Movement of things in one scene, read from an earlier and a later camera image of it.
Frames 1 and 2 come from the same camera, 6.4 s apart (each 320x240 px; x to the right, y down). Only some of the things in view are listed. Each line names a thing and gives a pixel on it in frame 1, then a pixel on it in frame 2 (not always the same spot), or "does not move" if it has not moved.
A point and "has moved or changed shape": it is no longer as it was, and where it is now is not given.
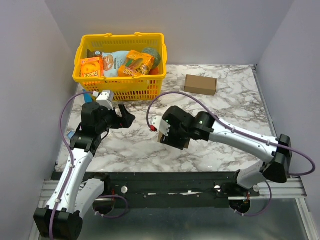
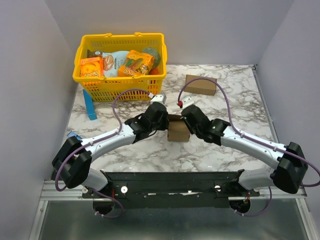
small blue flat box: [70, 135] does not move
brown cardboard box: [186, 145] has moved or changed shape
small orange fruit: [154, 71] does not move
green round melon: [153, 52] does not move
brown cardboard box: [200, 84] does not move
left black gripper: [120, 122] to [166, 124]
